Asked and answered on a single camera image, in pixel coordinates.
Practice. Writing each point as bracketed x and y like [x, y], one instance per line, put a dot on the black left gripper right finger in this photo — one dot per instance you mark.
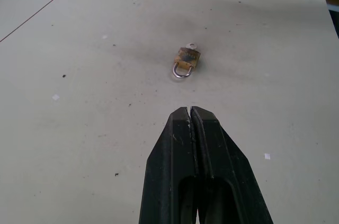
[227, 160]

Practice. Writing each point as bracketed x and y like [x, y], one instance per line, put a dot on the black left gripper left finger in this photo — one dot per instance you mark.
[161, 160]

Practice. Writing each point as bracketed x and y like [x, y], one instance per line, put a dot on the small silver key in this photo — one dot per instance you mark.
[191, 46]

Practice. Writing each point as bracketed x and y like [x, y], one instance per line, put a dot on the brass padlock with steel shackle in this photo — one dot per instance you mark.
[186, 59]

